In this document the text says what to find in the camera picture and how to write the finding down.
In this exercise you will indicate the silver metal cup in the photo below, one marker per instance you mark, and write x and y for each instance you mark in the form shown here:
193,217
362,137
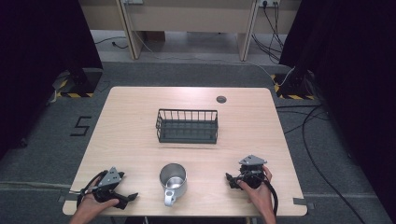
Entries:
173,182

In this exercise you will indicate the beige desk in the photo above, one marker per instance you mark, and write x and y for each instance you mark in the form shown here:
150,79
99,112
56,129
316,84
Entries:
193,18

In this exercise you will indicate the grey tape strip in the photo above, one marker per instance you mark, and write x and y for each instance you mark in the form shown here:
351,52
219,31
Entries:
67,197
300,201

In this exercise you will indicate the black curtain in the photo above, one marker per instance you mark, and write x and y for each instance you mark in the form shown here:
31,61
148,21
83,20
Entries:
351,77
37,62

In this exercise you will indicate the black stand base striped tape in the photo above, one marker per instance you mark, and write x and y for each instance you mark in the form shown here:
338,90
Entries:
79,84
294,88

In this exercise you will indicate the person's left hand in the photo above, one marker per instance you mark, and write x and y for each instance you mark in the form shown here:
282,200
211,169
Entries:
93,207

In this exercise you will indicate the white wall socket strip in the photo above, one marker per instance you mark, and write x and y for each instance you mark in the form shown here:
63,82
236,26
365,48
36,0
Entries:
269,2

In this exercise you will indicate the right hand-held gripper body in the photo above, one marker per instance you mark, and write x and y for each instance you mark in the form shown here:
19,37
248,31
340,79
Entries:
252,174

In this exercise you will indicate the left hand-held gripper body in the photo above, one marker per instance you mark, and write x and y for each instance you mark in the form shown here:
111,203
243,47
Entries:
109,182

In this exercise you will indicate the person's right hand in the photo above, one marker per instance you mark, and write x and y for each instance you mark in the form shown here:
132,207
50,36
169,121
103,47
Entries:
260,196

